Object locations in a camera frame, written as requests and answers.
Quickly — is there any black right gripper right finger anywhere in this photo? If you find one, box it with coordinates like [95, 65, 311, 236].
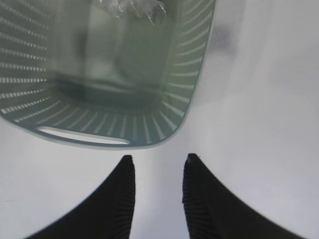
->
[182, 153, 300, 239]

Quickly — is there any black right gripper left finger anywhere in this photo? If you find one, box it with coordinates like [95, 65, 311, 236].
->
[30, 155, 136, 239]

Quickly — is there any green woven plastic basket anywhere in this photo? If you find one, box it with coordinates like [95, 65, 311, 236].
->
[0, 0, 216, 148]

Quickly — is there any clear plastic sheet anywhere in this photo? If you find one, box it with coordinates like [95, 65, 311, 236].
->
[97, 0, 166, 24]

